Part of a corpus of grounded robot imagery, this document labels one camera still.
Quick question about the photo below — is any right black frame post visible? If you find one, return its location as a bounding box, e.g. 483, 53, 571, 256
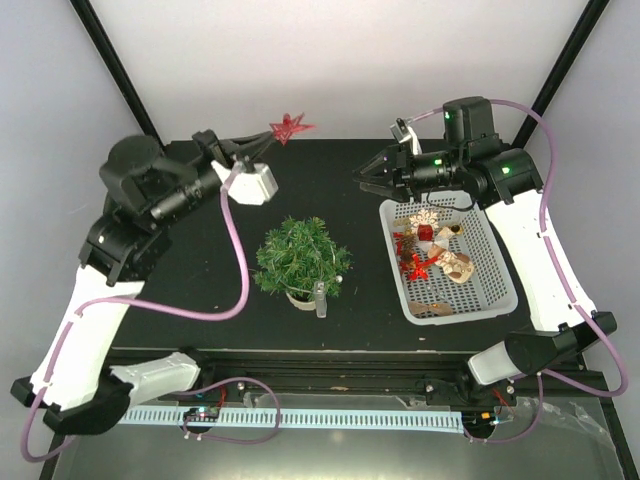
510, 0, 612, 149

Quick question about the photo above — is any circuit board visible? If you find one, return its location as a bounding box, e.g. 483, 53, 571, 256
183, 406, 220, 423
462, 411, 515, 426

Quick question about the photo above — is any burlap bow ornament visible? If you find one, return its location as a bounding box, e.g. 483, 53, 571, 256
408, 301, 454, 317

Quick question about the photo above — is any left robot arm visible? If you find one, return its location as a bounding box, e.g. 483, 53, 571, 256
11, 130, 278, 436

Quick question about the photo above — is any red star ornament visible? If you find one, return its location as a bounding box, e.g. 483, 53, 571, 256
270, 113, 315, 145

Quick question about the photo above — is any red gift box ornament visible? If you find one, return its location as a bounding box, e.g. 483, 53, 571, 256
416, 224, 434, 242

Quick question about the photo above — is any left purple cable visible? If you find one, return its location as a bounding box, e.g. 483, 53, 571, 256
20, 169, 282, 463

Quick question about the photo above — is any white snowflake ornament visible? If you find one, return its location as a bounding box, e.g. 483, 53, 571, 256
409, 209, 439, 230

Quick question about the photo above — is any black frame post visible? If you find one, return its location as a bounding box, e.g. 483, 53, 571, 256
69, 0, 162, 142
510, 0, 612, 149

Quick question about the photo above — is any white plastic basket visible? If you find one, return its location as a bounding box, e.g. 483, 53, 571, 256
379, 191, 518, 326

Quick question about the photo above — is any snowman doll ornament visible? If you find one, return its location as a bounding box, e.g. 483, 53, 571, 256
435, 251, 475, 284

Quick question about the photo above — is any white mesh bow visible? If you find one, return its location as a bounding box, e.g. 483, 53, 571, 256
417, 224, 463, 259

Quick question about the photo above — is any white slotted cable duct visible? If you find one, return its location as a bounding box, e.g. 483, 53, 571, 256
119, 405, 464, 434

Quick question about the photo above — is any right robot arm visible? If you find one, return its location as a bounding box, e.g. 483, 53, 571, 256
353, 96, 628, 403

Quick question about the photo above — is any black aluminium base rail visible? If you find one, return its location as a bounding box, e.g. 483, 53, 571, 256
112, 349, 609, 406

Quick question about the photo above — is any right circuit board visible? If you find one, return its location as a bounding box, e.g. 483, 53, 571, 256
462, 411, 515, 426

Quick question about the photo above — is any left circuit board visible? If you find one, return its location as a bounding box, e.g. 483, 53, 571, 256
183, 406, 220, 423

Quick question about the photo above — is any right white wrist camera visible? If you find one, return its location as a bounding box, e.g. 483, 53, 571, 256
390, 118, 422, 155

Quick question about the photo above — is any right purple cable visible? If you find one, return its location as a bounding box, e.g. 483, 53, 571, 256
404, 98, 630, 445

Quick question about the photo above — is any small green christmas tree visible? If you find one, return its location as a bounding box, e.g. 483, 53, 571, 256
253, 217, 352, 318

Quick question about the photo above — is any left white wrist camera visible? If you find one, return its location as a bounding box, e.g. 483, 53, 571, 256
211, 161, 279, 206

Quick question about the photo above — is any purple cable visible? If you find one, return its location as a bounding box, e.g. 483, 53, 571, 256
404, 98, 630, 445
20, 169, 282, 463

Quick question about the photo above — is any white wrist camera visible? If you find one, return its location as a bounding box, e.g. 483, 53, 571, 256
390, 118, 422, 155
211, 161, 279, 206

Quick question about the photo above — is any left black frame post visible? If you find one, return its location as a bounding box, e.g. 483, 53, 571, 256
69, 0, 162, 142

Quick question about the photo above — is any red ribbon bow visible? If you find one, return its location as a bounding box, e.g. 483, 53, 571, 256
399, 254, 437, 281

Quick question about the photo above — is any pine cone ornament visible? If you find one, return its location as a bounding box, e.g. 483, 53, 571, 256
397, 232, 416, 262

